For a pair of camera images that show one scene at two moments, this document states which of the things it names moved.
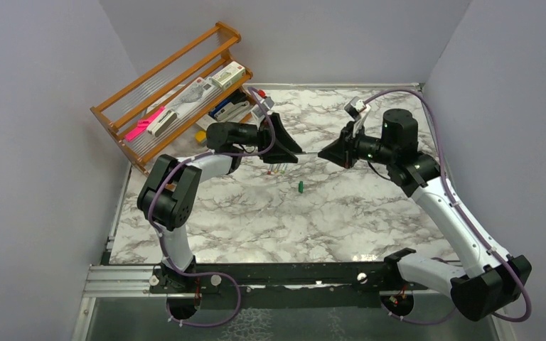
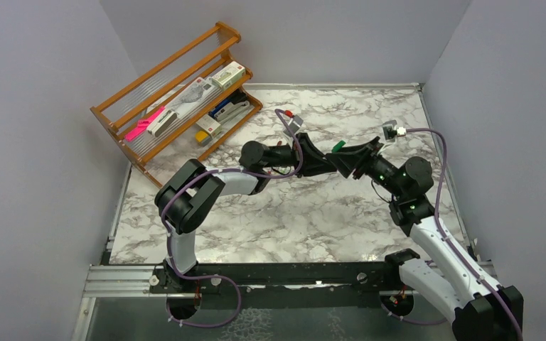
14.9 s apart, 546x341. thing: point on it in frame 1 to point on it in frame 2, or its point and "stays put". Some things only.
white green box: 229,75 stays put
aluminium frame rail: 120,281 stays put
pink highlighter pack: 142,125 stays put
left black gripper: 283,145 to 314,161
